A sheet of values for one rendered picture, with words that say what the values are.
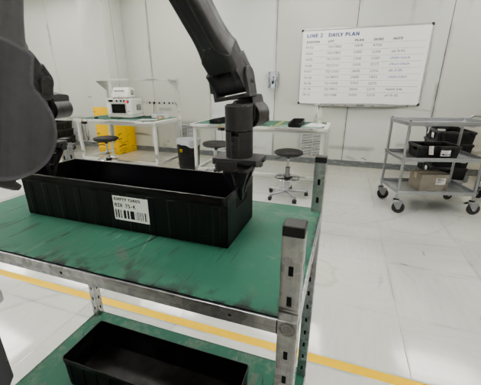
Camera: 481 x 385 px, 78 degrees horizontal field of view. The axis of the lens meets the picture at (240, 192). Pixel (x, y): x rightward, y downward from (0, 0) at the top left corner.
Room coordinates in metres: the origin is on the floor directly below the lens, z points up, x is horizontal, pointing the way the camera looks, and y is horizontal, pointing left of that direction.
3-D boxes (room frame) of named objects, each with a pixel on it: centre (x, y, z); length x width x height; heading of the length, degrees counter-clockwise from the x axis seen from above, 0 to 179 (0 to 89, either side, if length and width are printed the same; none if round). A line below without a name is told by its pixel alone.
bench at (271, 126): (4.15, -0.28, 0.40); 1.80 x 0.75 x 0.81; 71
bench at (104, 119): (4.87, 1.80, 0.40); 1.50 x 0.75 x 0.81; 71
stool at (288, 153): (3.41, -0.57, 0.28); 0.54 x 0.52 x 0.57; 4
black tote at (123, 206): (0.72, 0.27, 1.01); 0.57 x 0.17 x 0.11; 71
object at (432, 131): (3.94, -2.75, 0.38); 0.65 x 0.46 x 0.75; 164
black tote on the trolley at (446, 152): (3.12, -2.05, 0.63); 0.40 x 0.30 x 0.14; 85
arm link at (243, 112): (0.63, 0.00, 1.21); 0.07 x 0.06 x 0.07; 153
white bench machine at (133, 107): (4.90, 1.84, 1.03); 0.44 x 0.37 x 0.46; 77
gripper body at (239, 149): (0.62, 0.00, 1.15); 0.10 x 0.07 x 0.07; 71
